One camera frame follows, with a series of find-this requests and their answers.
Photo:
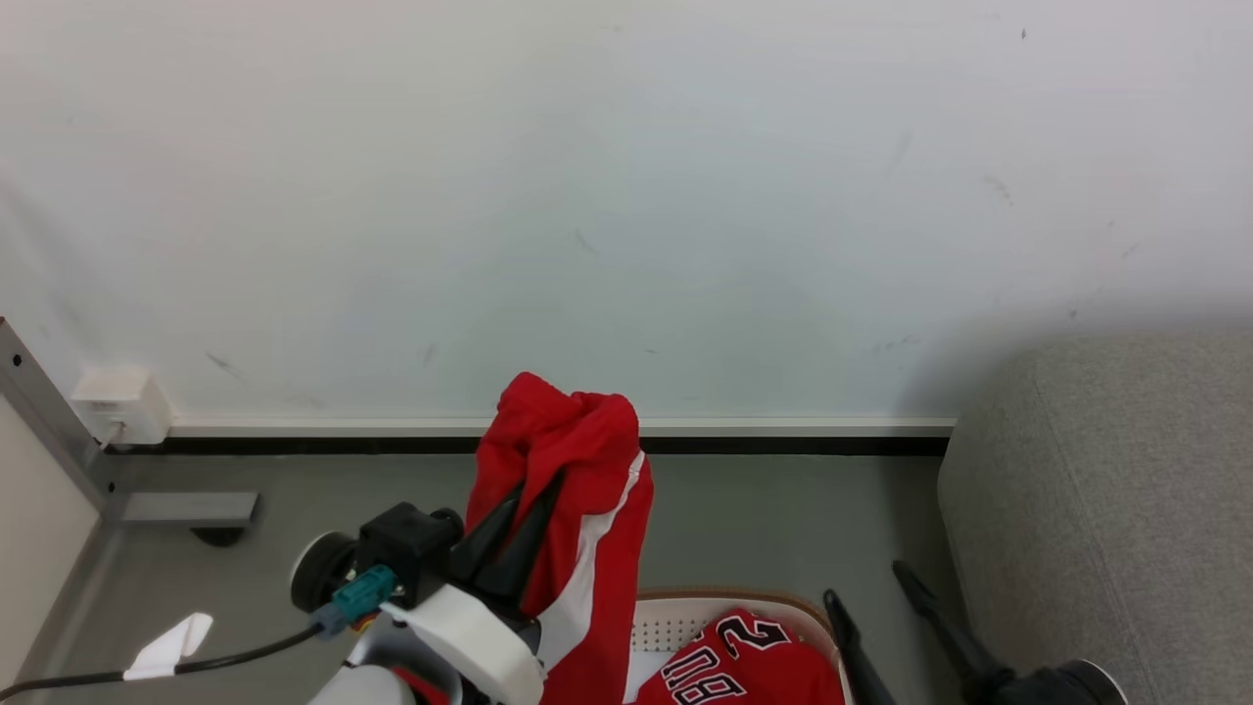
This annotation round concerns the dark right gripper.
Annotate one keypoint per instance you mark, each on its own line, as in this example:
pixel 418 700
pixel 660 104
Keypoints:
pixel 1052 685

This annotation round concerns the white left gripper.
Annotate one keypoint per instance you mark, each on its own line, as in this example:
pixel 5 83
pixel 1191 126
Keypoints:
pixel 470 632

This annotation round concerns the red garment with white stripe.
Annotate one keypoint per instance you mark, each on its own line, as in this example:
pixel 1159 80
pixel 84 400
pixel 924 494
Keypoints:
pixel 587 460

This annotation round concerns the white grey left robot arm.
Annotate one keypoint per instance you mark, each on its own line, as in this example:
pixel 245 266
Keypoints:
pixel 323 573

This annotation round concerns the white basket with brown rim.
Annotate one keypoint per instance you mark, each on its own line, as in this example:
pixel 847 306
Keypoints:
pixel 675 622

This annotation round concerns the red jersey with black numbers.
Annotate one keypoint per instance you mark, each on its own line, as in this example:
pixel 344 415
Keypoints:
pixel 754 671

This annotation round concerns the white and black baseboard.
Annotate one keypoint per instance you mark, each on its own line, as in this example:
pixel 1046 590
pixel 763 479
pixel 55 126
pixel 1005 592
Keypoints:
pixel 392 436

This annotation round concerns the grey fabric sofa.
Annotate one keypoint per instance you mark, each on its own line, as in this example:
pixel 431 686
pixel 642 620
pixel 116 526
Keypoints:
pixel 1106 519

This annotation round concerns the black caster wheel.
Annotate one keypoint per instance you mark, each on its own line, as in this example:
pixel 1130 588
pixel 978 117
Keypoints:
pixel 217 535

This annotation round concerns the beige partition panel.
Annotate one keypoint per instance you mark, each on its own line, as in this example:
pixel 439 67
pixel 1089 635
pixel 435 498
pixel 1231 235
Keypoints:
pixel 34 519

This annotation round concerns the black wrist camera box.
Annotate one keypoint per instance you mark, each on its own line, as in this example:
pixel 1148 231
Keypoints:
pixel 406 548

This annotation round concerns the white wall socket box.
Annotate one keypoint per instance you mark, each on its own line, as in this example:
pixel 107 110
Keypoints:
pixel 122 403

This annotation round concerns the grey metal frame with foot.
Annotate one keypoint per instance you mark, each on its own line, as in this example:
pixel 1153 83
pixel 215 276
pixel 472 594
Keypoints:
pixel 59 421

